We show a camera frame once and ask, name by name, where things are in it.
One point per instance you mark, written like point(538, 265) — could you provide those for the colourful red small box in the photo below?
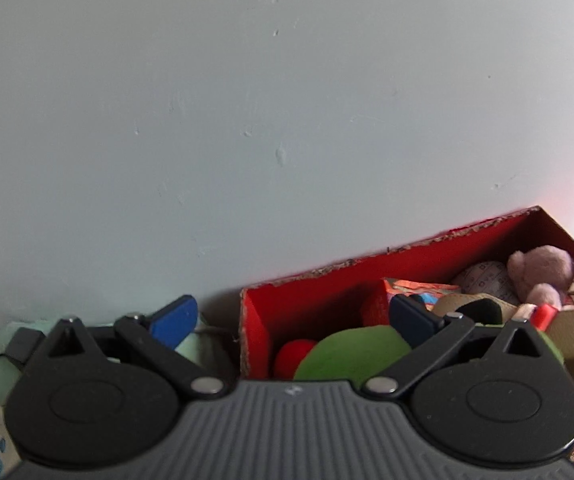
point(430, 293)

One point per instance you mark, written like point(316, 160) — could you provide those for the light green cloth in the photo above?
point(205, 345)

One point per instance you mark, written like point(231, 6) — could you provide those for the red round toy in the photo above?
point(289, 357)

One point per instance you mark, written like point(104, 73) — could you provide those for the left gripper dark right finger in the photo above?
point(410, 318)

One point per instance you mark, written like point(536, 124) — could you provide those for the green plush toy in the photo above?
point(361, 354)

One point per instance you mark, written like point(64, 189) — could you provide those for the pink plush toy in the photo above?
point(542, 275)

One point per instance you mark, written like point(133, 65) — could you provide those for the grey patterned ball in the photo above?
point(489, 277)

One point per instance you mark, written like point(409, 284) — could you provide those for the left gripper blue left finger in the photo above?
point(177, 320)

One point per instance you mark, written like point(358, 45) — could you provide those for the red storage box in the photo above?
point(317, 303)

